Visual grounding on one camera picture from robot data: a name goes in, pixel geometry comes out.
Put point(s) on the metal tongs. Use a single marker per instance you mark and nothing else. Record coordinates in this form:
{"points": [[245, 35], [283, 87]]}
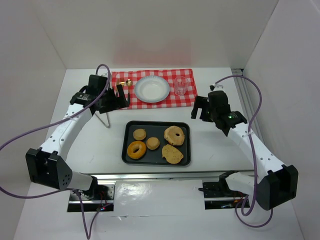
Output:
{"points": [[104, 119]]}

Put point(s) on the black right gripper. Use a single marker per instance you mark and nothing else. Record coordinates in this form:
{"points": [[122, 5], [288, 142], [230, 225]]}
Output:
{"points": [[204, 109]]}

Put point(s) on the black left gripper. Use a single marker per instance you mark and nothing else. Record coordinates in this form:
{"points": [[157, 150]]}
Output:
{"points": [[116, 100]]}

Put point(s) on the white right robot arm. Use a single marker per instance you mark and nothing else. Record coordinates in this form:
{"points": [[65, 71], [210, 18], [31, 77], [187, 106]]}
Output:
{"points": [[273, 183]]}

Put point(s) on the orange glazed donut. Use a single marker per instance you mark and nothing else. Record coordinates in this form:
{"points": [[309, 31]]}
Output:
{"points": [[136, 150]]}

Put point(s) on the red white checkered cloth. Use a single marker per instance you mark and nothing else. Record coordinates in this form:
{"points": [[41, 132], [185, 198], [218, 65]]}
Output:
{"points": [[172, 101]]}

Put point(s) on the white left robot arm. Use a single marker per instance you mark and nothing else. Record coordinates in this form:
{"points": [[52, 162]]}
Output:
{"points": [[47, 165]]}

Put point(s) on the white paper plate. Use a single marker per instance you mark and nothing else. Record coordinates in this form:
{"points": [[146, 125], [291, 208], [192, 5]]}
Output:
{"points": [[151, 89]]}

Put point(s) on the small round bun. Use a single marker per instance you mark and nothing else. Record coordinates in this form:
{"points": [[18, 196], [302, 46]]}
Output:
{"points": [[152, 143], [139, 134]]}

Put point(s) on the white cover board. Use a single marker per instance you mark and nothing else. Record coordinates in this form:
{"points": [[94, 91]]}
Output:
{"points": [[158, 198]]}

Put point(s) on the metal base rail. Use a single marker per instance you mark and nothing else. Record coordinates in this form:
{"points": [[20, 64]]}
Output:
{"points": [[214, 197]]}

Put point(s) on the speckled bread slice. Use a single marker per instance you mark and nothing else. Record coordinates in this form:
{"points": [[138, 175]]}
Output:
{"points": [[171, 154]]}

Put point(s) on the clear plastic cup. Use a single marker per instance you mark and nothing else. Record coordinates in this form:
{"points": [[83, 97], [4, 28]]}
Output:
{"points": [[180, 85]]}

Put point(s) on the pale bagel with hole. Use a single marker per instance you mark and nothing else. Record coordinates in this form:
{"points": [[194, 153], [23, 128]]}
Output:
{"points": [[174, 135]]}

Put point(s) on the black baking tray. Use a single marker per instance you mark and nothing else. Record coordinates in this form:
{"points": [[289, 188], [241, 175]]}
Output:
{"points": [[156, 129]]}

